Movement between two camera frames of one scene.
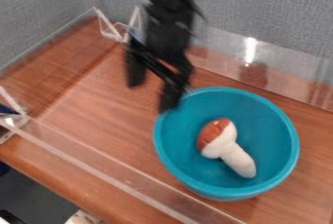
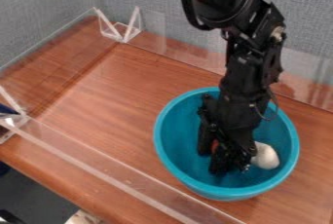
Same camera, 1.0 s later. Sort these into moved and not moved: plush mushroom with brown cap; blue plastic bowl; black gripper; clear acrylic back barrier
Moved: plush mushroom with brown cap; black gripper
Not moved: blue plastic bowl; clear acrylic back barrier
